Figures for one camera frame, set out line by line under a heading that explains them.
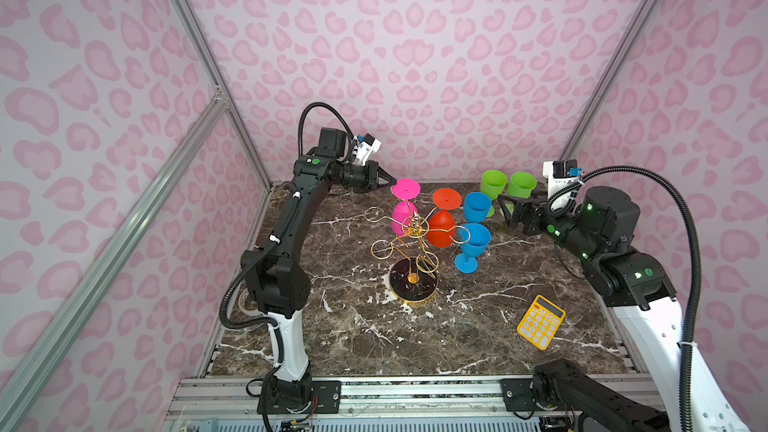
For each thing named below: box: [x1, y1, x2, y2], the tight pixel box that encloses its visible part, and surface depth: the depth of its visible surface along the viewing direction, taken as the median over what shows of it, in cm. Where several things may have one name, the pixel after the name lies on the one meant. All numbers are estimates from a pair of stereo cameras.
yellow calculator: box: [516, 294, 567, 351], surface depth 86 cm
